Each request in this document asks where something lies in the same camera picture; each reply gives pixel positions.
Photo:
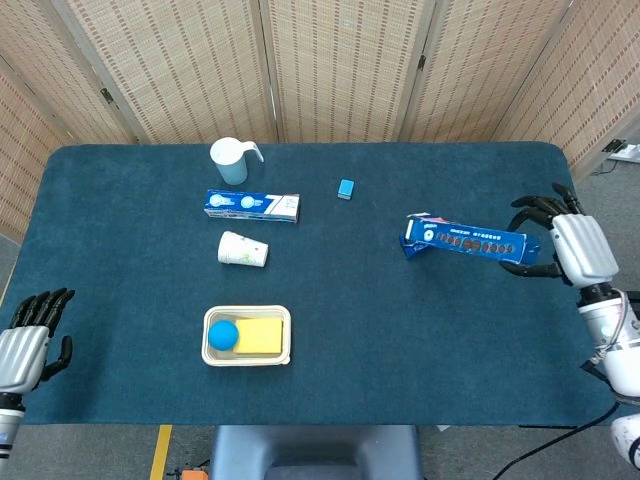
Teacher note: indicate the yellow floor tape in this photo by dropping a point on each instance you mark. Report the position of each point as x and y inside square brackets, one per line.
[161, 450]

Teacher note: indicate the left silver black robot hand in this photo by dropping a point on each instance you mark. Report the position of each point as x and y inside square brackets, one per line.
[22, 357]

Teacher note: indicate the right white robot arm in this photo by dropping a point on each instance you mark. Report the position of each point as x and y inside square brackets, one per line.
[600, 320]

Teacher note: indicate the blue white toothpaste box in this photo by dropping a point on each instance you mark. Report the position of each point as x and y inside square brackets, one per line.
[250, 205]

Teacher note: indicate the blue foam ball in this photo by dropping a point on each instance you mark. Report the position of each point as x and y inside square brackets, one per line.
[223, 334]

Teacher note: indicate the blue tablecloth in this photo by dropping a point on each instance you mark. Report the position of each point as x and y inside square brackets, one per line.
[350, 300]

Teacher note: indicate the light blue plastic mug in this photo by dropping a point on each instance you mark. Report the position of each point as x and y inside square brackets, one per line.
[230, 165]

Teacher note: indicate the blue cookie box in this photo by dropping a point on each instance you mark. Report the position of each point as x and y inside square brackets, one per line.
[475, 242]

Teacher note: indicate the small blue white block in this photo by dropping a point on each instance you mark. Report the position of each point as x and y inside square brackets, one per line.
[345, 189]

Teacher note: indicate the beige rectangular food tray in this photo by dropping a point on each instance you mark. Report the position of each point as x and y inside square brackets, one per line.
[207, 350]

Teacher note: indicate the white paper cup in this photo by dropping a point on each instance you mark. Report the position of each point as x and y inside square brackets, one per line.
[240, 250]

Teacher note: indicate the orange device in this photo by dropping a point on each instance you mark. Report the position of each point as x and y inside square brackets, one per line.
[194, 475]

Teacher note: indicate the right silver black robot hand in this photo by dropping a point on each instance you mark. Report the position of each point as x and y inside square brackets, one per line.
[585, 250]

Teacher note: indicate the blue grey robot torso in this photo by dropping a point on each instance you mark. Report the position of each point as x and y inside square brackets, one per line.
[315, 450]

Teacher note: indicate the woven folding screen panel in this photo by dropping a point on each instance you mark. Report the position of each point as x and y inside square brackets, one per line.
[50, 65]
[600, 75]
[175, 65]
[480, 65]
[345, 65]
[20, 150]

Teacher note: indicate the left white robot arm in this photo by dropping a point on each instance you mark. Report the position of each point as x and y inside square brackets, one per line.
[7, 425]

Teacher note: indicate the yellow sponge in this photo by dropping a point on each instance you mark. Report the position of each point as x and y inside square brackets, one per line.
[260, 337]

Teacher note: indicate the white power strip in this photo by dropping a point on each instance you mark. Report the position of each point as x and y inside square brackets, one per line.
[629, 153]

